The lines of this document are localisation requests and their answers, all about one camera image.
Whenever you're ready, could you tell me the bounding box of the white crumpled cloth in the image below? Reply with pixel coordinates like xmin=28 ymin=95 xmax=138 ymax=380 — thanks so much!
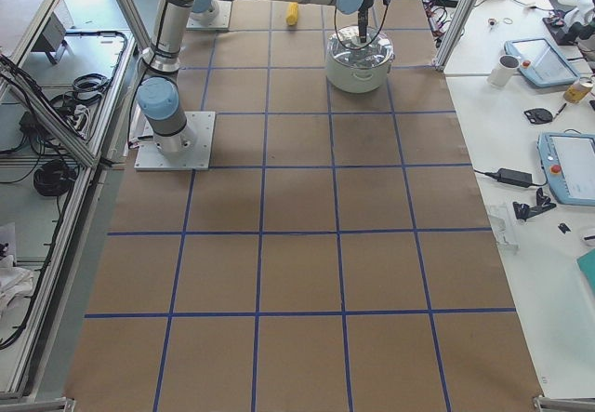
xmin=0 ymin=223 xmax=36 ymax=325

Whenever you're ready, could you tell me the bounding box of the white mug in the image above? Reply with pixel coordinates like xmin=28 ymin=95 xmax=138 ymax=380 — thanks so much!
xmin=487 ymin=54 xmax=521 ymax=87

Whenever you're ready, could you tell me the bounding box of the glass pot lid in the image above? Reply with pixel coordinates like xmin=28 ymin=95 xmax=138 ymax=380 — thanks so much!
xmin=327 ymin=26 xmax=394 ymax=69

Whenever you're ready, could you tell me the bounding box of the blue teach pendant far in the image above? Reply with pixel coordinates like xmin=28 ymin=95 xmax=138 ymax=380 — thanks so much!
xmin=504 ymin=38 xmax=580 ymax=87

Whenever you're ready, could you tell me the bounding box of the black power adapter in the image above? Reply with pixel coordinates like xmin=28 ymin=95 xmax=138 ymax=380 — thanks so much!
xmin=496 ymin=167 xmax=534 ymax=188

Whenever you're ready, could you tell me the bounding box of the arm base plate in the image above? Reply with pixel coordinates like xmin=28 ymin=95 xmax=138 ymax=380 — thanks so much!
xmin=186 ymin=0 xmax=232 ymax=32
xmin=134 ymin=112 xmax=216 ymax=171

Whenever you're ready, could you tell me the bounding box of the pale green cooking pot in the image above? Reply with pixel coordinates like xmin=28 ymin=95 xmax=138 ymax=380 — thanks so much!
xmin=325 ymin=45 xmax=392 ymax=94

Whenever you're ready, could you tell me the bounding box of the aluminium frame post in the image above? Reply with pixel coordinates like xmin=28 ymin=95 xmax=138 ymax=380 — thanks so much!
xmin=433 ymin=0 xmax=476 ymax=72

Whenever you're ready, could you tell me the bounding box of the blue teach pendant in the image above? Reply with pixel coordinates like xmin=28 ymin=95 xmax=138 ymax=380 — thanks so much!
xmin=504 ymin=38 xmax=580 ymax=87
xmin=537 ymin=132 xmax=594 ymax=206

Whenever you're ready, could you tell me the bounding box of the blue teach pendant near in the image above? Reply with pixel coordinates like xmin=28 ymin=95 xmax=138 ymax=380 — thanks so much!
xmin=537 ymin=132 xmax=594 ymax=206

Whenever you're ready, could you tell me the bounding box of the yellow corn cob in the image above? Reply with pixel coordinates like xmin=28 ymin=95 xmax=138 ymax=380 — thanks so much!
xmin=285 ymin=2 xmax=298 ymax=26

